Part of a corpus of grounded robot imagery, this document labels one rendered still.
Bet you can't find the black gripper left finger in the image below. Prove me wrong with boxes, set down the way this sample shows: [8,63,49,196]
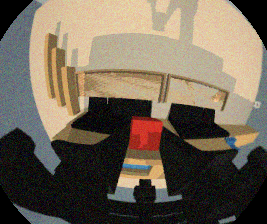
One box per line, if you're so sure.
[51,123,132,194]

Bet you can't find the small red block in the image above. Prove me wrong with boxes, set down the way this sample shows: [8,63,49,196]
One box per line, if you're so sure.
[129,116,162,151]

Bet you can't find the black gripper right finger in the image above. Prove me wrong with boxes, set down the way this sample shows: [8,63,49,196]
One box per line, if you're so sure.
[158,125,238,197]

